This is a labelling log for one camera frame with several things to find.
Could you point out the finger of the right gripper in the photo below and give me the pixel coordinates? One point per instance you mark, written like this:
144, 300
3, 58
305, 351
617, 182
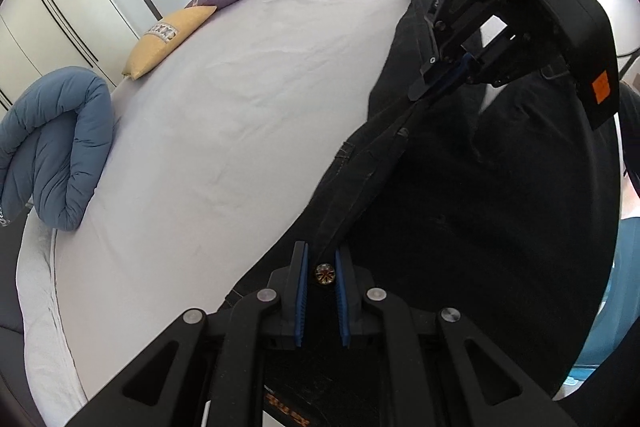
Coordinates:
440, 77
495, 63

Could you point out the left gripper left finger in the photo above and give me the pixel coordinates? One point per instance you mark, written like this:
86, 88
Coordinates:
287, 317

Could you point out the black pants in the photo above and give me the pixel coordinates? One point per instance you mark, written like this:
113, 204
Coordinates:
504, 207

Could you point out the blue rolled duvet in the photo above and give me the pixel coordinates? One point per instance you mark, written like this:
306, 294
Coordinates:
55, 140

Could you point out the white bed sheet mattress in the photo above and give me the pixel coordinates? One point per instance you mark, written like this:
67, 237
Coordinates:
216, 152

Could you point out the cream wardrobe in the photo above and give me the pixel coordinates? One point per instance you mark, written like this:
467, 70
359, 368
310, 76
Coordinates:
40, 36

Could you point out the yellow pillow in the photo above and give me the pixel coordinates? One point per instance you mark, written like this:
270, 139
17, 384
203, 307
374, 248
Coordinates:
163, 38

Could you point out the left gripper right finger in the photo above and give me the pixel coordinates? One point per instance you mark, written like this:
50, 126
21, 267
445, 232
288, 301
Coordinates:
355, 315

